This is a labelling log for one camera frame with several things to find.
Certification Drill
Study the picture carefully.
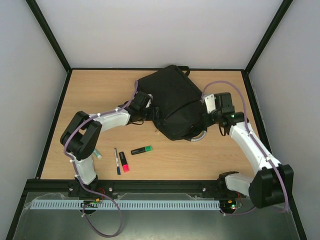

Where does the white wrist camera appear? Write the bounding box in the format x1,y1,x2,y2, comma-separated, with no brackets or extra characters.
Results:
145,94,153,109
202,93,216,114

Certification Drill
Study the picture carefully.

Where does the pink black highlighter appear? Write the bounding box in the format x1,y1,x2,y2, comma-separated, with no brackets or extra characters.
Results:
119,151,130,173

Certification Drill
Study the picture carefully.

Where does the blue white marker pen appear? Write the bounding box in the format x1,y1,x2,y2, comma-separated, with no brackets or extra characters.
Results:
114,148,121,175

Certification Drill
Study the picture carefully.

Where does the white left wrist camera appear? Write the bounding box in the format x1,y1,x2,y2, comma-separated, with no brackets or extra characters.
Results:
145,94,153,109

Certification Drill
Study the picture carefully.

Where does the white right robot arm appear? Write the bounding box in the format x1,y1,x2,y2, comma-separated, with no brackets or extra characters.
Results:
201,92,294,213

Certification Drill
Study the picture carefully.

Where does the black enclosure frame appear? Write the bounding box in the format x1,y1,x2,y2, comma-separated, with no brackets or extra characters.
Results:
6,0,292,240

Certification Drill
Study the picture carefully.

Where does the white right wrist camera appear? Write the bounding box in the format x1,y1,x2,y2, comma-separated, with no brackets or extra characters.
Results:
202,93,216,114

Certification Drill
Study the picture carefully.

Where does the black student backpack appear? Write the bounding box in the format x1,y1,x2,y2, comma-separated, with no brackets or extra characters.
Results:
137,65,207,142

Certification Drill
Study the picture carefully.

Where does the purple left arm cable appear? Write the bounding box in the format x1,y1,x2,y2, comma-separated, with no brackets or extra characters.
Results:
63,80,140,238

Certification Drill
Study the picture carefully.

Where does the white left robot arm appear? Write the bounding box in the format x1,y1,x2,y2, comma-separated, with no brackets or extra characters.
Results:
60,91,154,186

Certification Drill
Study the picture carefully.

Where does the green black highlighter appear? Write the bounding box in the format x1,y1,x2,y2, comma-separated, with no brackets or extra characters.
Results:
130,145,153,155

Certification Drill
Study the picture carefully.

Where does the light blue cable duct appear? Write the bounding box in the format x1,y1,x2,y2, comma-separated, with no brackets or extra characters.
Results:
30,199,221,211

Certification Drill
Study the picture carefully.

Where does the white green glue stick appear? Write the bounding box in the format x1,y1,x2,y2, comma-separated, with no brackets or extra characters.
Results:
93,149,102,159

